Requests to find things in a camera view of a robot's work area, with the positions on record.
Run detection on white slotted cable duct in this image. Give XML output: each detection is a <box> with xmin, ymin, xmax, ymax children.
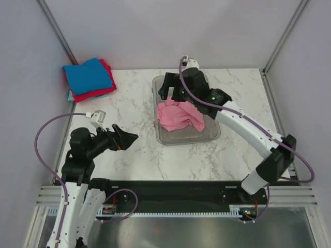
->
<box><xmin>46</xmin><ymin>205</ymin><xmax>259</xmax><ymax>220</ymax></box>

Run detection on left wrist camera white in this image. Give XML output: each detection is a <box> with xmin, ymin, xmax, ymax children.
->
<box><xmin>85</xmin><ymin>110</ymin><xmax>106</xmax><ymax>130</ymax></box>

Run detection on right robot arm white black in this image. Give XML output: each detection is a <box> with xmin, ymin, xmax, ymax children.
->
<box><xmin>158</xmin><ymin>68</ymin><xmax>296</xmax><ymax>204</ymax></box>

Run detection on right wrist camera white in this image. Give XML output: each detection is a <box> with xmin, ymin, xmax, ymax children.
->
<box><xmin>182</xmin><ymin>58</ymin><xmax>200</xmax><ymax>70</ymax></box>

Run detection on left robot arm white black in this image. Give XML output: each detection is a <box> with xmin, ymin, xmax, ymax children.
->
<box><xmin>46</xmin><ymin>124</ymin><xmax>138</xmax><ymax>247</ymax></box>

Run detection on pink t shirt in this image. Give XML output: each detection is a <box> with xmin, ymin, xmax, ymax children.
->
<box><xmin>157</xmin><ymin>98</ymin><xmax>205</xmax><ymax>133</ymax></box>

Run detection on folded teal t shirt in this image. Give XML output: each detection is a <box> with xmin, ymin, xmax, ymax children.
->
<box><xmin>68</xmin><ymin>90</ymin><xmax>107</xmax><ymax>103</ymax></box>

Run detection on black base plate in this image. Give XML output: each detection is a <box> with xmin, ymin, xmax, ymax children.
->
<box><xmin>106</xmin><ymin>181</ymin><xmax>267</xmax><ymax>214</ymax></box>

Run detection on folded red t shirt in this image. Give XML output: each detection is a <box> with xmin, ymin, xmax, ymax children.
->
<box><xmin>64</xmin><ymin>58</ymin><xmax>117</xmax><ymax>104</ymax></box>

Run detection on front aluminium rail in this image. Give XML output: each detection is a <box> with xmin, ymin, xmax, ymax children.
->
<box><xmin>36</xmin><ymin>185</ymin><xmax>318</xmax><ymax>207</ymax></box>

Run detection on left aluminium frame post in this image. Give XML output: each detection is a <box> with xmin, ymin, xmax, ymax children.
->
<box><xmin>36</xmin><ymin>0</ymin><xmax>78</xmax><ymax>65</ymax></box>

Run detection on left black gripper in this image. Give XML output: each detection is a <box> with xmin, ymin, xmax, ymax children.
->
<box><xmin>86</xmin><ymin>123</ymin><xmax>138</xmax><ymax>158</ymax></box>

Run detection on clear plastic bin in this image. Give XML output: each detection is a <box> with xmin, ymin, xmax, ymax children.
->
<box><xmin>152</xmin><ymin>75</ymin><xmax>221</xmax><ymax>145</ymax></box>

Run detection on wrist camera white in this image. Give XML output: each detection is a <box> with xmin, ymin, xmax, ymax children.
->
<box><xmin>182</xmin><ymin>58</ymin><xmax>200</xmax><ymax>70</ymax></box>
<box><xmin>85</xmin><ymin>110</ymin><xmax>106</xmax><ymax>130</ymax></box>

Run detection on folded blue t shirt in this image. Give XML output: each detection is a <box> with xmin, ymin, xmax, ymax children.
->
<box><xmin>63</xmin><ymin>58</ymin><xmax>113</xmax><ymax>96</ymax></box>

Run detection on aluminium frame post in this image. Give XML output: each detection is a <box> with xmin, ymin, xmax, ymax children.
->
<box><xmin>36</xmin><ymin>0</ymin><xmax>78</xmax><ymax>65</ymax></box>
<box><xmin>261</xmin><ymin>0</ymin><xmax>310</xmax><ymax>76</ymax></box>

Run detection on right aluminium frame post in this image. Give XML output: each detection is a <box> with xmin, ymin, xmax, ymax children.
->
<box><xmin>261</xmin><ymin>0</ymin><xmax>310</xmax><ymax>76</ymax></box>

